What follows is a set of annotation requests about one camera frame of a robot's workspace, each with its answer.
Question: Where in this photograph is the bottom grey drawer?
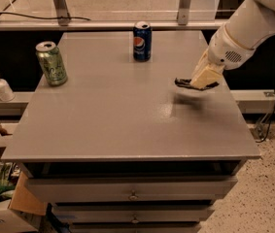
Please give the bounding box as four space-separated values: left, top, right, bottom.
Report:
70 222 201 233

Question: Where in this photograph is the white pump bottle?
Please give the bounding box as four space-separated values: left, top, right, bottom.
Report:
0 78 15 102

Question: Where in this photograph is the grey drawer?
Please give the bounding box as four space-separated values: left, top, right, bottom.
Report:
25 176 237 203
70 222 201 233
52 204 214 223

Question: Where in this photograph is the brown cardboard box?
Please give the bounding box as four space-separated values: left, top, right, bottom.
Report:
0 124 47 216

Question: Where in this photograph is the black cable on floor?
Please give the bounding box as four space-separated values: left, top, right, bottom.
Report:
0 11 92 22

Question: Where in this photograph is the grey drawer cabinet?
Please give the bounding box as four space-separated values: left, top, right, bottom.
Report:
0 30 261 233

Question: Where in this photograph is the middle grey drawer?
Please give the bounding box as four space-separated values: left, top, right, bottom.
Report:
52 204 214 223

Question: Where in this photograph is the metal railing frame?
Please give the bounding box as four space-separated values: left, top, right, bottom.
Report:
0 0 275 32

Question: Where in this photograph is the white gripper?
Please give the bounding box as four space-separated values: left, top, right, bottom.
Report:
190 23 256 88

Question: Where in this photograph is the black rxbar chocolate wrapper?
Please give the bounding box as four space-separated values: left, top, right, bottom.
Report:
174 78 219 91

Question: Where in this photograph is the green soda can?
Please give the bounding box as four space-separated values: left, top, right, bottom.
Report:
36 41 68 86

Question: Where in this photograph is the white box lower left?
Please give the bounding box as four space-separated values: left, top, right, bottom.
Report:
0 200 41 233

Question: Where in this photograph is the blue pepsi can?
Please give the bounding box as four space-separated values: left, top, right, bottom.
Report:
133 21 152 61

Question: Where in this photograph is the top grey drawer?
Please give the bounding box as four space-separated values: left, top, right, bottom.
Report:
25 176 237 203

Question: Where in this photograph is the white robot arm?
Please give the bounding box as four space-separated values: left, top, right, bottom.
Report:
189 0 275 89

